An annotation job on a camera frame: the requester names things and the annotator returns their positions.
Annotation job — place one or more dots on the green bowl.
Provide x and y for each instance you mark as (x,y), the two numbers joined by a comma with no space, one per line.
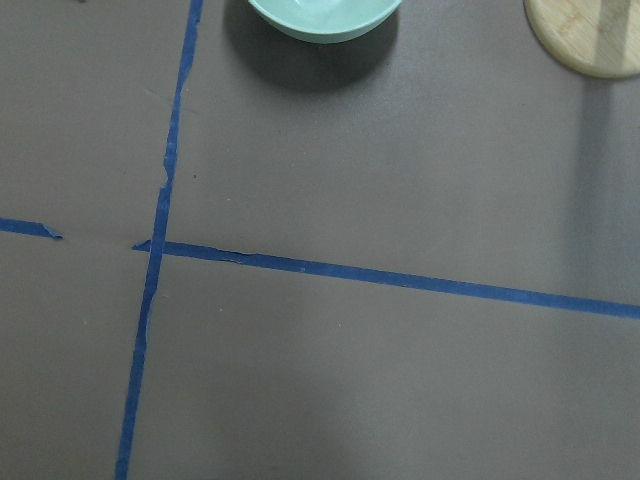
(325,22)

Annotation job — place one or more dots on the wooden mug stand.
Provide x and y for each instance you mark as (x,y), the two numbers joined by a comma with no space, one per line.
(598,39)

